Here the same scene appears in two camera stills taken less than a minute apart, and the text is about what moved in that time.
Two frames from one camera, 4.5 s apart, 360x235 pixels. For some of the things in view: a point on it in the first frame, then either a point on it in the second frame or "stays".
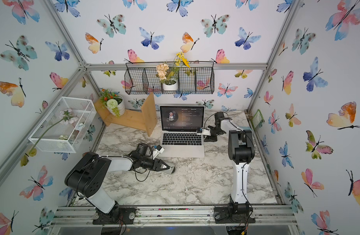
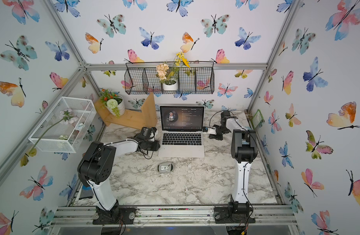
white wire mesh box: x=63 y=129 stays
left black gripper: x=157 y=165 to x=155 y=147
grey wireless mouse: x=171 y=170 stays
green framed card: x=257 y=119 stays
